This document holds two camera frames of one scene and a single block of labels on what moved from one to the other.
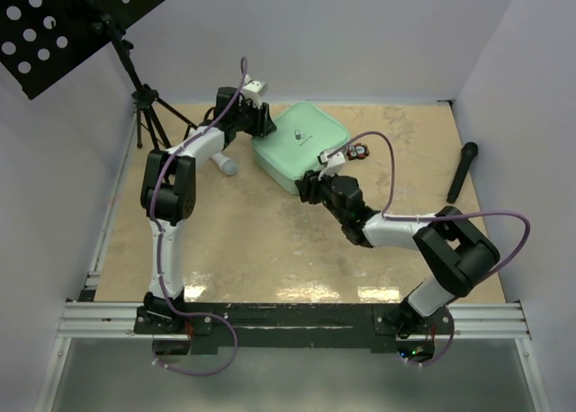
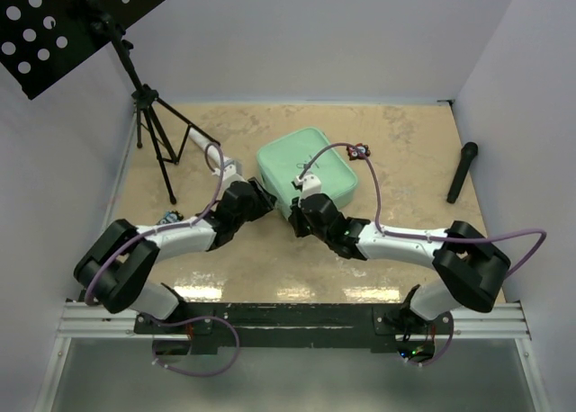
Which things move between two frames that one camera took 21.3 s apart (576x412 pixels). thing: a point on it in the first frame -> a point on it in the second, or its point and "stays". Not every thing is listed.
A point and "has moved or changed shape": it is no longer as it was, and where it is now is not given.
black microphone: (468, 152) stays
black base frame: (215, 326) stays
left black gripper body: (249, 119) -> (256, 210)
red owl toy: (357, 151) stays
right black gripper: (309, 187) -> (295, 219)
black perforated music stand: (49, 27) stays
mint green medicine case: (303, 131) has moved or changed shape
